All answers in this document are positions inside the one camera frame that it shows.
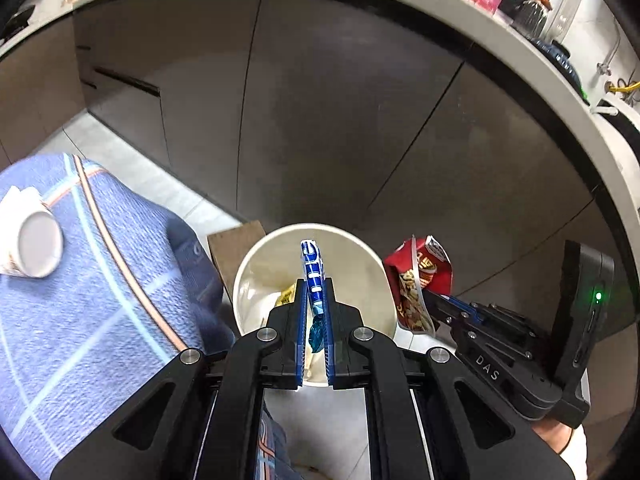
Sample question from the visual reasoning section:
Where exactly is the cardboard piece on floor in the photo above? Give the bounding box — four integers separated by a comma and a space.
206, 220, 266, 304

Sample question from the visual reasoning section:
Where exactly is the blue plaid tablecloth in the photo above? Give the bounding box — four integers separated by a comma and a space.
0, 152, 237, 480

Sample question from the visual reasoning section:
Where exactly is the red snack bag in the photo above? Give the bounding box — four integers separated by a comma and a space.
383, 235, 454, 336

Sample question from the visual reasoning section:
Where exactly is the yellow sachet wrapper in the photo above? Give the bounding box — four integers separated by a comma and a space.
274, 284, 296, 307

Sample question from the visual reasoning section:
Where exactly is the patterned white paper cup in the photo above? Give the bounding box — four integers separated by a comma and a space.
1, 185, 63, 278

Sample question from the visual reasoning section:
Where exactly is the right hand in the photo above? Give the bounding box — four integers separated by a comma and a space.
532, 417, 574, 454

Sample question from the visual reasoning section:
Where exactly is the white trash bin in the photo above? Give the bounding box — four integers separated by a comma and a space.
227, 223, 407, 394

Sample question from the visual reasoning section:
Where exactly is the blue candy wrapper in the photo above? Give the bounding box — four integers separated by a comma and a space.
300, 238, 326, 353

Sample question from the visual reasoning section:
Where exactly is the glass jar brown lid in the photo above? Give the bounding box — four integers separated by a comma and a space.
511, 0, 552, 39

